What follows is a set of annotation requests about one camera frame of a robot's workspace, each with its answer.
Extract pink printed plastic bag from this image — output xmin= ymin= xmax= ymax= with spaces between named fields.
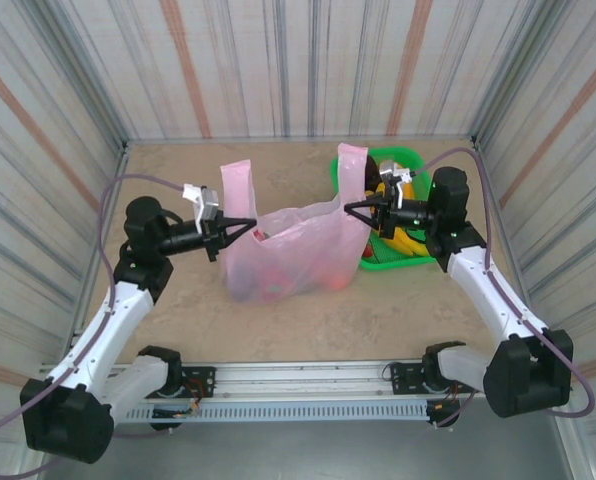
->
xmin=219 ymin=142 xmax=372 ymax=307

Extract green plastic basket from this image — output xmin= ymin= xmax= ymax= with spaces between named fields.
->
xmin=330 ymin=146 xmax=437 ymax=274

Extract grey metal lower shelf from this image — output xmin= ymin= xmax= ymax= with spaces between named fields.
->
xmin=37 ymin=422 xmax=579 ymax=480

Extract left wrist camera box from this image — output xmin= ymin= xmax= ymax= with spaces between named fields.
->
xmin=181 ymin=183 xmax=222 ymax=222

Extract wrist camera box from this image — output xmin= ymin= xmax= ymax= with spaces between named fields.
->
xmin=377 ymin=159 xmax=415 ymax=201
xmin=181 ymin=183 xmax=222 ymax=222

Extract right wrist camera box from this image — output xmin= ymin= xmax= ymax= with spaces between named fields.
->
xmin=377 ymin=159 xmax=415 ymax=201

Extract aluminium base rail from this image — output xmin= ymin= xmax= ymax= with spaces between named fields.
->
xmin=180 ymin=357 xmax=565 ymax=399

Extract thin base wires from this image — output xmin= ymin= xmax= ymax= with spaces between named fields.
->
xmin=427 ymin=387 xmax=467 ymax=416
xmin=182 ymin=379 xmax=204 ymax=416

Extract slotted grey cable duct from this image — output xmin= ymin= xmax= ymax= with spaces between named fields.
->
xmin=112 ymin=397 xmax=432 ymax=425

